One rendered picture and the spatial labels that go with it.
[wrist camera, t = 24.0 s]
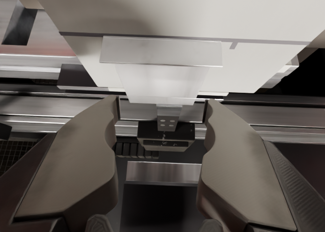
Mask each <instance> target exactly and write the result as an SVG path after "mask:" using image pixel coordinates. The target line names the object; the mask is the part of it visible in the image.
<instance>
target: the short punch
mask: <svg viewBox="0 0 325 232"><path fill-rule="evenodd" d="M201 166H202V165H201V164H189V163H166V162H143V161H128V164H127V174H126V180H125V182H124V190H123V199H122V210H121V220H120V230H119V232H197V231H198V230H199V228H200V226H201V224H202V222H203V221H204V220H205V219H206V218H205V217H204V216H203V215H202V214H201V213H200V212H199V211H198V209H197V207H196V196H197V188H198V181H199V176H200V171H201Z"/></svg>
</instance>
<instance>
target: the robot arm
mask: <svg viewBox="0 0 325 232"><path fill-rule="evenodd" d="M118 119H120V96H116V95H109V96H107V97H105V98H104V99H102V100H100V101H99V102H97V103H95V104H93V105H92V106H90V107H89V108H87V109H85V110H83V111H82V112H80V113H79V114H77V115H76V116H74V117H73V118H72V119H70V120H69V121H68V122H67V123H66V124H65V125H63V126H62V127H61V128H60V129H59V130H58V131H57V132H55V133H48V134H47V135H46V136H45V137H44V138H42V139H41V140H40V141H39V142H38V143H37V144H36V145H35V146H34V147H33V148H31V149H30V150H29V151H28V152H27V153H26V154H25V155H24V156H23V157H21V158H20V159H19V160H18V161H17V162H16V163H15V164H14V165H13V166H12V167H10V168H9V169H8V170H7V171H6V172H5V173H4V174H3V175H2V176H1V177H0V232H113V229H112V227H111V224H110V222H109V219H108V217H107V216H106V214H107V213H108V212H110V211H111V210H112V209H113V208H114V207H115V206H116V205H117V203H118V174H117V166H116V159H115V153H114V151H113V150H112V149H111V148H112V147H113V145H114V144H115V143H116V141H117V139H116V130H115V124H116V123H117V121H118ZM202 123H205V126H206V127H207V130H206V135H205V141H204V146H205V148H206V150H207V151H208V152H207V153H206V154H204V156H203V160H202V166H201V171H200V176H199V181H198V188H197V196H196V207H197V209H198V211H199V212H200V213H201V214H202V215H203V216H204V217H205V218H206V219H205V220H204V221H203V222H202V224H201V226H200V228H199V230H198V231H197V232H325V200H324V199H323V197H322V196H321V195H320V194H319V193H318V192H317V191H316V190H315V188H314V187H313V186H312V185H311V184H310V183H309V182H308V181H307V180H306V179H305V177H304V176H303V175H302V174H301V173H300V172H299V171H298V170H297V169H296V168H295V166H294V165H293V164H292V163H291V162H290V161H289V160H288V159H287V158H286V157H285V156H284V155H283V154H282V153H281V152H280V150H279V149H278V148H277V147H276V146H275V145H274V144H273V143H272V142H268V141H264V140H263V139H262V138H261V136H260V135H259V134H258V133H257V132H256V131H255V130H254V129H253V128H252V127H251V126H250V125H249V124H248V123H247V122H246V121H244V120H243V119H242V118H240V117H239V116H238V115H236V114H235V113H234V112H232V111H231V110H229V109H228V108H227V107H225V106H224V105H222V104H221V103H220V102H218V101H217V100H215V99H205V104H204V111H203V119H202Z"/></svg>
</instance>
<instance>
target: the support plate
mask: <svg viewBox="0 0 325 232"><path fill-rule="evenodd" d="M38 1H39V3H40V4H41V5H42V7H43V8H44V10H45V11H46V13H47V14H48V16H49V17H50V18H51V20H52V21H53V23H54V24H55V26H56V27H57V29H58V30H59V31H60V32H85V33H109V34H134V35H158V36H183V37H207V38H231V39H256V40H280V41H305V42H311V41H312V40H313V39H314V38H316V37H317V36H318V35H319V34H320V33H321V32H322V31H323V30H324V29H325V0H38ZM63 37H64V39H65V40H66V42H67V43H68V45H69V46H70V47H71V49H72V50H73V52H74V53H75V54H76V56H77V57H78V59H79V60H80V62H81V63H82V65H83V66H84V67H85V69H86V70H87V72H88V73H89V75H90V76H91V78H92V79H93V81H94V82H95V84H96V85H97V86H98V87H121V88H124V87H123V85H122V82H121V80H120V77H119V75H118V72H117V70H116V68H115V66H114V64H111V63H100V62H99V59H100V53H101V47H102V42H103V37H85V36H63ZM221 44H222V64H223V67H222V68H209V70H208V72H207V75H206V77H205V79H204V81H203V84H202V86H201V88H200V91H217V92H241V93H254V92H255V91H257V90H258V89H259V88H260V87H261V86H262V85H263V84H264V83H265V82H267V81H268V80H269V79H270V78H271V77H272V76H273V75H274V74H276V73H277V72H278V71H279V70H280V69H281V68H282V67H283V66H284V65H286V64H287V63H288V62H289V61H290V60H291V59H292V58H293V57H294V56H296V55H297V54H298V53H299V52H300V51H301V50H302V49H303V48H304V47H306V45H292V44H267V43H238V44H237V46H236V47H235V49H229V48H230V46H231V45H232V42H221Z"/></svg>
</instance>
